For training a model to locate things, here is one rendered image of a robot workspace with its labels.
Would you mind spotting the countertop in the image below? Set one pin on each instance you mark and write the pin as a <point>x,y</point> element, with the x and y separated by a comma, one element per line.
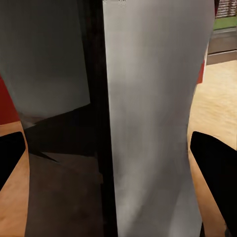
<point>213,112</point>

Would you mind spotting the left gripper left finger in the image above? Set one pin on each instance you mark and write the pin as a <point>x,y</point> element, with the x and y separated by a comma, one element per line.
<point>12,147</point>

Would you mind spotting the fixed window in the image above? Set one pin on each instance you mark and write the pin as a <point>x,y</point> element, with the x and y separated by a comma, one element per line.
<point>223,41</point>

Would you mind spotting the bottle of coffee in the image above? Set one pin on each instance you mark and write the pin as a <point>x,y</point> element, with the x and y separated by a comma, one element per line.
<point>103,90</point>

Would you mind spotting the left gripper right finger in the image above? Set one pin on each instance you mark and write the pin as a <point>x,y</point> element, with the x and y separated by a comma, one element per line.
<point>218,164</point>

